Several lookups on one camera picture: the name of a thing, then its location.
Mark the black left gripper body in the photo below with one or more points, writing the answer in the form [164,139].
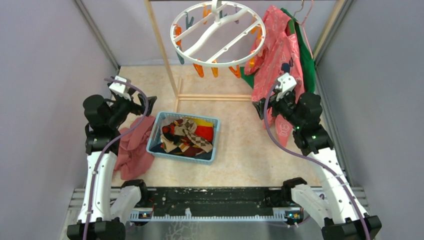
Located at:
[128,106]

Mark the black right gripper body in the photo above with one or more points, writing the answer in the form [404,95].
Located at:
[285,107]

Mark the dark red argyle sock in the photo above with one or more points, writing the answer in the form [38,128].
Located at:
[173,132]

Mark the argyle brown cream sock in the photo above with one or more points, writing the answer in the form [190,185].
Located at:
[195,145]

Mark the red santa sock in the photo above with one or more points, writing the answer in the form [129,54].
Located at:
[206,132]

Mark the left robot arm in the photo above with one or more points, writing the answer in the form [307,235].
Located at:
[99,218]

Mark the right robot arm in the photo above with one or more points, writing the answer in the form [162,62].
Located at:
[340,215]

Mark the white round clip hanger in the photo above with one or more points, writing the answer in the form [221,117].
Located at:
[218,34]

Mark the light blue plastic basket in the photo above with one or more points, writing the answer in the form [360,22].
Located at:
[155,140]

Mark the green hanging garment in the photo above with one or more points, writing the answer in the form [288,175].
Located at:
[306,59]

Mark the pink patterned hanging garment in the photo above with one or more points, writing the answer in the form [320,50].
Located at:
[279,54]

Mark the yellow sock in basket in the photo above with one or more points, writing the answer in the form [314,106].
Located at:
[203,123]

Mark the pink cloth on floor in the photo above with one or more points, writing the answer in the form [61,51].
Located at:
[133,159]

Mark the light wooden clothes rack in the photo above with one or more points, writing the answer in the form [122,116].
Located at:
[162,43]

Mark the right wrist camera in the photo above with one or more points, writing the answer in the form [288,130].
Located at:
[285,83]

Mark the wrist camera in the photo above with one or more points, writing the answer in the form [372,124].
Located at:
[117,87]
[285,83]

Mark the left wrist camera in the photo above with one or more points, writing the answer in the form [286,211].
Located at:
[117,87]

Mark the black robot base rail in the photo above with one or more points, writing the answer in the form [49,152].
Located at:
[214,203]

